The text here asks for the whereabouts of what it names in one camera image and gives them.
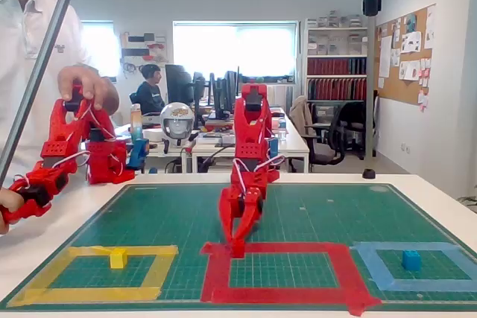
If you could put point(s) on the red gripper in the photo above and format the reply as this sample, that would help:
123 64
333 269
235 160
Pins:
238 209

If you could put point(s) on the red leader arm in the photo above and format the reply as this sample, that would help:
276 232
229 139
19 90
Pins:
59 128

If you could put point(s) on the red robot arm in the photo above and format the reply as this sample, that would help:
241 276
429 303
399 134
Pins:
253 139

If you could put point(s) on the red tape square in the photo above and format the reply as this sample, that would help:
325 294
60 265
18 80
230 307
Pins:
214 277

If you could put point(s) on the yellow lego brick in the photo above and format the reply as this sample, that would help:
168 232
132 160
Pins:
118 259

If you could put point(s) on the blue tape square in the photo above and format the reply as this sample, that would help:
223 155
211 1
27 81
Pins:
376 269

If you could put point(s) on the yellow tape square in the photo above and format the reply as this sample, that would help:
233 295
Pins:
85 293

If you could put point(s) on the blue lego brick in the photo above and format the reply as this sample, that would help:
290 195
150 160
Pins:
411 260

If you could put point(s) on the person's left hand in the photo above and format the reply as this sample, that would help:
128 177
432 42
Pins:
97 85

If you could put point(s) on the person's right hand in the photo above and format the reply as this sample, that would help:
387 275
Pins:
9 202

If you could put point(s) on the green cutting mat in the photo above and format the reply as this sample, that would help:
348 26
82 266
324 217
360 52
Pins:
316 217

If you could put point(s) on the blue table clamp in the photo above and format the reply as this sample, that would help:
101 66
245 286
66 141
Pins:
274 146
138 152

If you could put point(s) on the white office desk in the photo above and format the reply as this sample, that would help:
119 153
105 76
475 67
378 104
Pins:
294 143

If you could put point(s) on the clear water bottle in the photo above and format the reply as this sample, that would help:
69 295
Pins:
282 128

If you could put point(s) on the white helmet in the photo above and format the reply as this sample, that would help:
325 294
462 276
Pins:
177 120

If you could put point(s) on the beige jacket on chair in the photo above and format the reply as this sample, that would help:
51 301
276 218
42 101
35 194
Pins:
300 113

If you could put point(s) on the black office chair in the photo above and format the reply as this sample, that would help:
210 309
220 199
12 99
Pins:
335 128

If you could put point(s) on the black computer monitor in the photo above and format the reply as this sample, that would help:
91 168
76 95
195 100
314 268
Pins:
179 83
229 87

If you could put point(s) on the black round knob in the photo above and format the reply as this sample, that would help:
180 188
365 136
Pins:
369 173

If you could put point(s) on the colourful bottle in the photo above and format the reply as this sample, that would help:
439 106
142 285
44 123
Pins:
136 120

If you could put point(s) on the seated person in dark shirt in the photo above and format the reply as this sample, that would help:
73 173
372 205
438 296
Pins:
149 96

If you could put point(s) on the wide bright window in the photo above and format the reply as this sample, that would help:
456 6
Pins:
234 50

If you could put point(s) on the white shelf with binders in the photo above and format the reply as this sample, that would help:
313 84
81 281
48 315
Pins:
335 68

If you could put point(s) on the upright metal pole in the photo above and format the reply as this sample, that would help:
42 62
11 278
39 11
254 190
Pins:
371 72

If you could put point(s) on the cork pin board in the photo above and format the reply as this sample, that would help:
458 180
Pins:
406 87

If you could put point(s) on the narrow bright window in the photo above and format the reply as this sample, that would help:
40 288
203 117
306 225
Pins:
100 46

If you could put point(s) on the green plant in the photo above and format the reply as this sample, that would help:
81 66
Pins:
469 202

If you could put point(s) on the slanted metal pole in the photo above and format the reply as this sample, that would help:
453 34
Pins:
39 68

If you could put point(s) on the black pole clamp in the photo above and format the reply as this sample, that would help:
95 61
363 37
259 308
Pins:
372 6

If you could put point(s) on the person in white polo shirt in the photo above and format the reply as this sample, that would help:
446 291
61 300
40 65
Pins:
22 53

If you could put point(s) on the white wall socket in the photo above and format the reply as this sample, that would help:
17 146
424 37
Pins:
406 147

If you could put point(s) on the wall tool rack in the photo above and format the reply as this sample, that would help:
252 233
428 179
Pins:
143 48

